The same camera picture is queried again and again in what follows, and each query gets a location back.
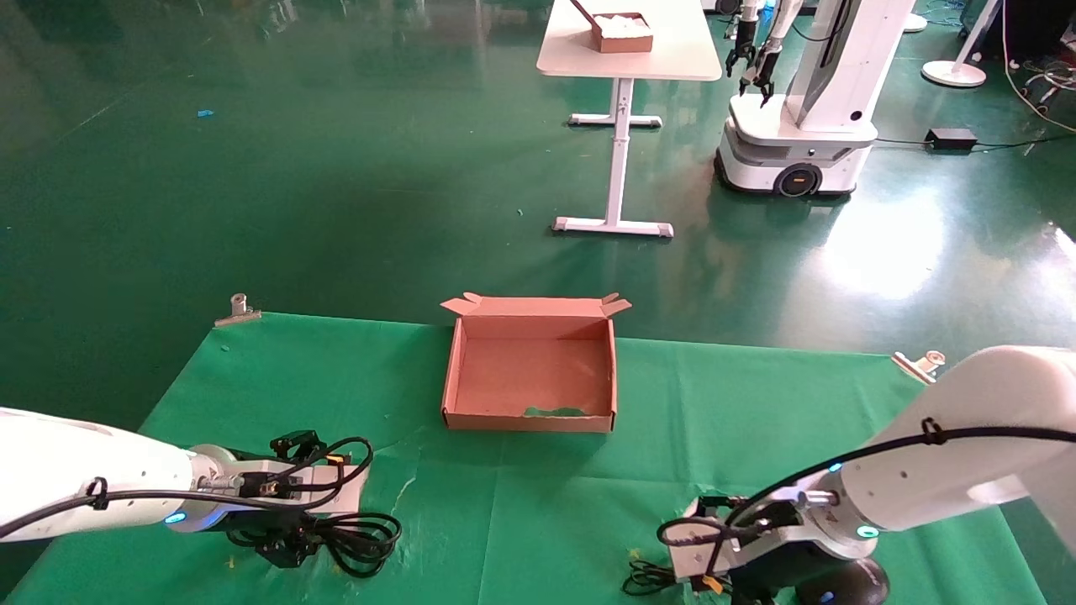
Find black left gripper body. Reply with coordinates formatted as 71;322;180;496
220;508;317;552

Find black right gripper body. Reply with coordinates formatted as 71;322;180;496
730;542;890;605

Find thick black power cord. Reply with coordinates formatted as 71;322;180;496
227;511;403;580

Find black power adapter with cable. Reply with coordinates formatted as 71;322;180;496
622;558;703;599

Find open brown cardboard box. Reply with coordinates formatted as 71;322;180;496
440;292;633;434

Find small brown box with white contents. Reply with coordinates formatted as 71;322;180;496
570;0;655;55

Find green table cloth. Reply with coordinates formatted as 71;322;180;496
4;313;1048;605

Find metal cloth clip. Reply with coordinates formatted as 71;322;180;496
214;292;262;328
891;350;947;390

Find white wheeled background robot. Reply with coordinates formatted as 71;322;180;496
715;0;917;199

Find black power brick on floor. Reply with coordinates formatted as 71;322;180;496
925;128;979;153

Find background robot black gripper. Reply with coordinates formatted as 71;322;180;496
740;0;801;108
726;0;759;79

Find white round stand base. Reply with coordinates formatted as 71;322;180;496
921;0;1003;89

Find white height-adjustable table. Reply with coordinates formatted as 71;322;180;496
536;0;724;240

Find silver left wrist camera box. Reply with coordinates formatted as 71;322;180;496
192;430;364;515

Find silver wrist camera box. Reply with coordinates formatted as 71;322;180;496
672;494;810;582
192;430;364;515

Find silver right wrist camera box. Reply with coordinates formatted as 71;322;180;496
672;494;810;582

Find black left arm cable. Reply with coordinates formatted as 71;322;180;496
0;435;376;540

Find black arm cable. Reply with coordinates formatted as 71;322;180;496
0;435;376;540
657;417;1076;557

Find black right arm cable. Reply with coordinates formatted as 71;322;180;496
657;417;1076;557

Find black floor cable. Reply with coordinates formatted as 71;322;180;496
874;133;1076;155

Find white floor cable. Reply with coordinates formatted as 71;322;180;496
1000;0;1076;135

